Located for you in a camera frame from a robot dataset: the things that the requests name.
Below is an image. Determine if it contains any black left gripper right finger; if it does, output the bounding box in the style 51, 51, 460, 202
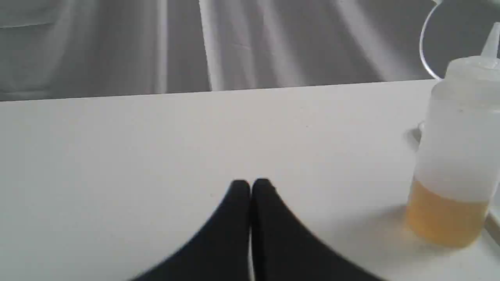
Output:
252, 178, 377, 281

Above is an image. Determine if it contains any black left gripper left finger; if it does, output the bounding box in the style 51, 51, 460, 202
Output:
135, 180, 251, 281

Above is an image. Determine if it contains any translucent plastic cup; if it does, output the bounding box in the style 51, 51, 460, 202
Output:
405, 0, 499, 248

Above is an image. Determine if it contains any grey backdrop cloth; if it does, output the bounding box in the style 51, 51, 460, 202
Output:
0, 0, 499, 101

